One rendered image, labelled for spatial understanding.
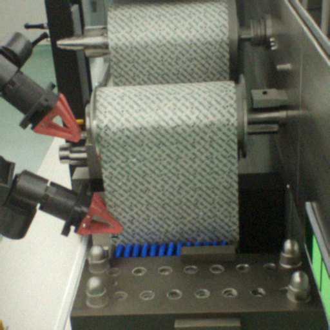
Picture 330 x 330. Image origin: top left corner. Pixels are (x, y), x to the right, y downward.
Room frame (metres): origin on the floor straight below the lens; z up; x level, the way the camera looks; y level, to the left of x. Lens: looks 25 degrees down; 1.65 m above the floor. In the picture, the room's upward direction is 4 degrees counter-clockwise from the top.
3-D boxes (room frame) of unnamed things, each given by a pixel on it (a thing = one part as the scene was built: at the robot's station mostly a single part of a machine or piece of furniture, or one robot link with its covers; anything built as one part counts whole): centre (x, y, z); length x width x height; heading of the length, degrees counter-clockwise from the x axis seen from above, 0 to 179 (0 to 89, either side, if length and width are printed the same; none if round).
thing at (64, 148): (1.10, 0.18, 1.18); 0.04 x 0.02 x 0.04; 176
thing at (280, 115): (1.04, -0.18, 1.25); 0.07 x 0.04 x 0.04; 86
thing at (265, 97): (1.04, -0.19, 1.28); 0.06 x 0.05 x 0.02; 86
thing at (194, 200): (0.99, -0.01, 1.11); 0.23 x 0.01 x 0.18; 86
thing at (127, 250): (0.97, -0.01, 1.03); 0.21 x 0.04 x 0.03; 86
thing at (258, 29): (1.29, -0.20, 1.33); 0.07 x 0.07 x 0.07; 86
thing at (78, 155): (1.10, 0.14, 1.05); 0.06 x 0.05 x 0.31; 86
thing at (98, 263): (0.93, 0.12, 1.05); 0.04 x 0.04 x 0.04
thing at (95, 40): (1.31, 0.11, 1.33); 0.06 x 0.06 x 0.06; 86
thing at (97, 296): (0.84, 0.12, 1.05); 0.04 x 0.04 x 0.04
